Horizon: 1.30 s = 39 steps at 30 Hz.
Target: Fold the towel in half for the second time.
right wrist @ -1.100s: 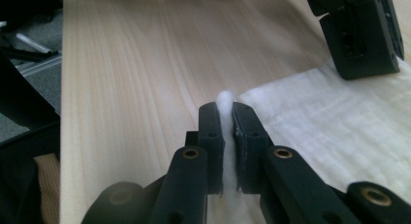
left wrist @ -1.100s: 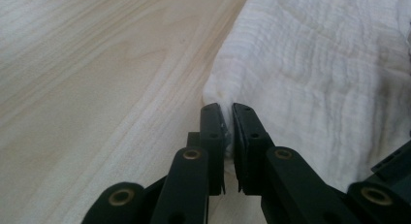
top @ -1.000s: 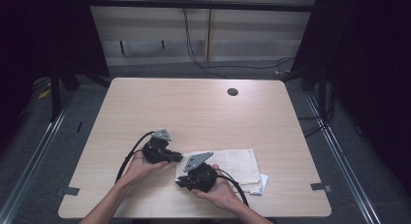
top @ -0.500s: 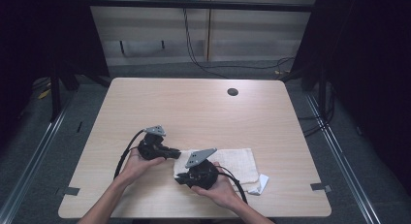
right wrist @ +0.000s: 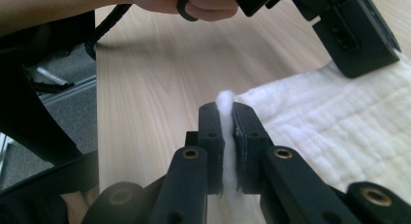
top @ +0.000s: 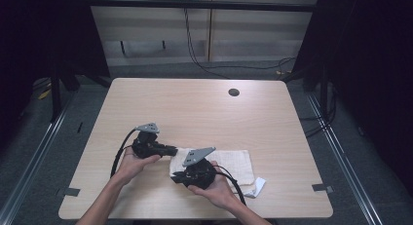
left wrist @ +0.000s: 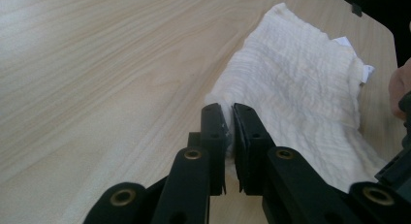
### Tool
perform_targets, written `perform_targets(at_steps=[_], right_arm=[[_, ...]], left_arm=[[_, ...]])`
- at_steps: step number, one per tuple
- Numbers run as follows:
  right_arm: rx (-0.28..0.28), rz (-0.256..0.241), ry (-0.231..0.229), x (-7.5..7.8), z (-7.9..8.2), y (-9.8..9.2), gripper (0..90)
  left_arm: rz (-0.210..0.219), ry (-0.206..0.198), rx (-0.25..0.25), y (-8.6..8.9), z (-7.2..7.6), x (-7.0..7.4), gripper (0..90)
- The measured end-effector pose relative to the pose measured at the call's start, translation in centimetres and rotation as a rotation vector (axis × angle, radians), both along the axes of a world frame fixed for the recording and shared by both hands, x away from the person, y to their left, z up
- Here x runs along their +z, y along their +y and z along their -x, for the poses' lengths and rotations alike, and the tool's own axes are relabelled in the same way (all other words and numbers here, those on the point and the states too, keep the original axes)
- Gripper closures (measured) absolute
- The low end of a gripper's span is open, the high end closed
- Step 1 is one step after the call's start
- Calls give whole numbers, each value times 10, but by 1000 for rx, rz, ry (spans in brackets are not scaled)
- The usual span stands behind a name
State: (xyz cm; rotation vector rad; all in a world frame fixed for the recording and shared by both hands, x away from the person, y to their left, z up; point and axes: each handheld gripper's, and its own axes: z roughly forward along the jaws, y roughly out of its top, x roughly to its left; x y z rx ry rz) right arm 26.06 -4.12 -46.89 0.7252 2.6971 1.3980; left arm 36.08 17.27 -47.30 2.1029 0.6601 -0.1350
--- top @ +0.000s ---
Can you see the person's right hand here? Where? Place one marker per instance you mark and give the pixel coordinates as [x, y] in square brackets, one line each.
[219, 191]

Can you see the person's left hand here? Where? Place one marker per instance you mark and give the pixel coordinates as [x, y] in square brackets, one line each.
[134, 166]

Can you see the grey tape piece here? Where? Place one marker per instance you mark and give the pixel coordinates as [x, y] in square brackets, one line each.
[69, 192]
[322, 187]

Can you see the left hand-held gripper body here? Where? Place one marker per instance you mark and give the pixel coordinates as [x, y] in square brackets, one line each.
[147, 147]

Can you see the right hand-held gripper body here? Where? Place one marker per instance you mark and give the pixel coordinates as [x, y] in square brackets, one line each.
[198, 173]

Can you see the yellow floor object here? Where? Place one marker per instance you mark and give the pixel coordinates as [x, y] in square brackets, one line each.
[44, 94]

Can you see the metal floor rail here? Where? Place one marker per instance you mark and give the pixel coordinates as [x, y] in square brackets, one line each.
[35, 153]
[341, 157]

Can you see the black curtain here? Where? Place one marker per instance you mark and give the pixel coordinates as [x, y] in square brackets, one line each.
[39, 33]
[373, 72]

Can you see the white cloth towel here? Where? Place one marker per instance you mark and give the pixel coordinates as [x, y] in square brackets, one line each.
[238, 165]

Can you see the black metal stand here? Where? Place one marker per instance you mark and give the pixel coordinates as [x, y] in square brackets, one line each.
[56, 95]

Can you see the black horizontal frame bar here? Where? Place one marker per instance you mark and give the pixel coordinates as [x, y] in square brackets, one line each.
[201, 5]

